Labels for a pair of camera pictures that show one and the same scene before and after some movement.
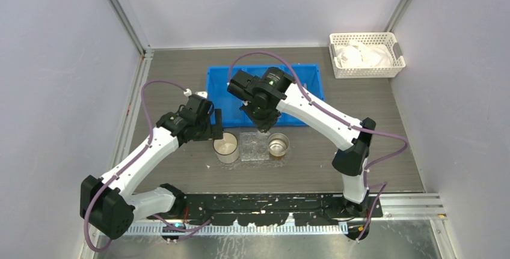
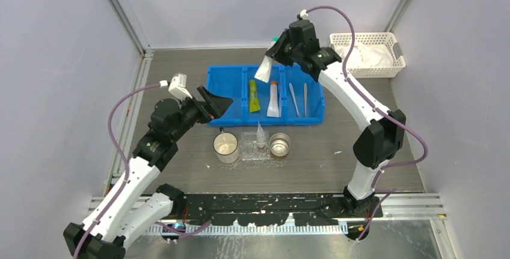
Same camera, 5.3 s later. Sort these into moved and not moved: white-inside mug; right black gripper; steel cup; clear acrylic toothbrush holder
Moved: right black gripper
Not moved: white-inside mug; clear acrylic toothbrush holder; steel cup
